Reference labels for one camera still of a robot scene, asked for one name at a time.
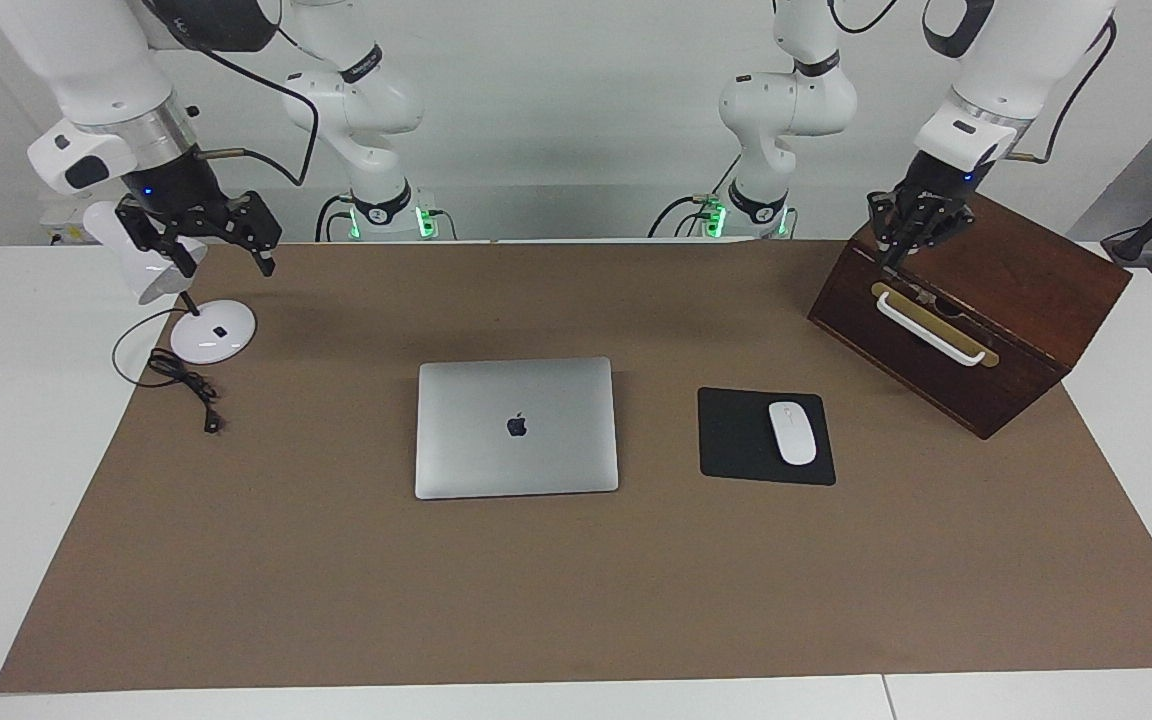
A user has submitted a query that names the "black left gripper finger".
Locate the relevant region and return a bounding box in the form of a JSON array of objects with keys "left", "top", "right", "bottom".
[
  {"left": 908, "top": 198, "right": 977, "bottom": 257},
  {"left": 868, "top": 190, "right": 913, "bottom": 271}
]

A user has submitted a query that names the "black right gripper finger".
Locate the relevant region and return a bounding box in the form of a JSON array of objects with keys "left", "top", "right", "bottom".
[
  {"left": 201, "top": 190, "right": 283, "bottom": 278},
  {"left": 116, "top": 198, "right": 199, "bottom": 279}
]

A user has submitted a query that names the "silver grey laptop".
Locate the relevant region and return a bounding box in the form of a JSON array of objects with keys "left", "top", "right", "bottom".
[{"left": 414, "top": 356, "right": 621, "bottom": 501}]

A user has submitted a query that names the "dark brown wooden box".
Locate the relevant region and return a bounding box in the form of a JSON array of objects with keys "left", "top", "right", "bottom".
[{"left": 807, "top": 167, "right": 1133, "bottom": 441}]

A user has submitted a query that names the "white desk lamp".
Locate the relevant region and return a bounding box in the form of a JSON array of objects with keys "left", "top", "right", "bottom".
[{"left": 82, "top": 200, "right": 258, "bottom": 365}]

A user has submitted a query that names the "white computer mouse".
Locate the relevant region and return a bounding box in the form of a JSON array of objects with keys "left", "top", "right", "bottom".
[{"left": 768, "top": 401, "right": 819, "bottom": 467}]

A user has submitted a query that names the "black mouse pad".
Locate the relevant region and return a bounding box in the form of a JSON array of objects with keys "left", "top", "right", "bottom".
[{"left": 697, "top": 387, "right": 837, "bottom": 487}]

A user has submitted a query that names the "brown paper table mat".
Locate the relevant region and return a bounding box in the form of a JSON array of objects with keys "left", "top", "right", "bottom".
[{"left": 0, "top": 240, "right": 1152, "bottom": 694}]

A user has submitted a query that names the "black right arm base cable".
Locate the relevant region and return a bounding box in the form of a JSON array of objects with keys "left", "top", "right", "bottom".
[{"left": 314, "top": 193, "right": 457, "bottom": 243}]

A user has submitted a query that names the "black arm base cable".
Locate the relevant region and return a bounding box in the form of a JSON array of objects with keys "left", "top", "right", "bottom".
[
  {"left": 648, "top": 193, "right": 727, "bottom": 239},
  {"left": 314, "top": 193, "right": 457, "bottom": 243}
]

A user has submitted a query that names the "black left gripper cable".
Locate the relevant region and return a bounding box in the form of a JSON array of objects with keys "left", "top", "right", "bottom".
[{"left": 826, "top": 0, "right": 1119, "bottom": 164}]

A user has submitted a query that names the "white box handle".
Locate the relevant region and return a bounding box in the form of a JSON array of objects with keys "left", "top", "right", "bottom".
[{"left": 876, "top": 291, "right": 988, "bottom": 367}]

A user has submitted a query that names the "gold handle backplate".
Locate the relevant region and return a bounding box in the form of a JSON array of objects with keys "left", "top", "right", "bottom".
[{"left": 871, "top": 282, "right": 1000, "bottom": 369}]

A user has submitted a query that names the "black lamp power cable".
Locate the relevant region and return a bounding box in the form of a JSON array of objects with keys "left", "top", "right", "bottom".
[{"left": 112, "top": 305, "right": 227, "bottom": 435}]

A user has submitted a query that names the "black left arm base cable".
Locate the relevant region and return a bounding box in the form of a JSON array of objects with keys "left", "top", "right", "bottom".
[{"left": 648, "top": 193, "right": 727, "bottom": 239}]

